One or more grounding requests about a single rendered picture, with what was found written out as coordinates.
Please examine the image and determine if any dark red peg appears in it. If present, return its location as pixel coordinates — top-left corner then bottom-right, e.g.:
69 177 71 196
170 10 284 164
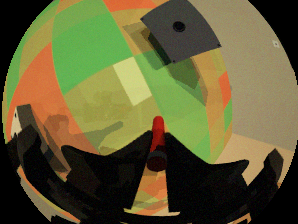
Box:
146 116 168 172

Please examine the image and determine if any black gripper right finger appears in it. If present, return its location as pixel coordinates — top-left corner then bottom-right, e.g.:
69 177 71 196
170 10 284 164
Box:
165 132 249 213

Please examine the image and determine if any dark grey sloped panel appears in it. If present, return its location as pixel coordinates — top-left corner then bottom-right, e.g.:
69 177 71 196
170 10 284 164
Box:
140 0 222 64

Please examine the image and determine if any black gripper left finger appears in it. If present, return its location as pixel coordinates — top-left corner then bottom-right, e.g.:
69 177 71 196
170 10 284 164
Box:
60 131 153 209

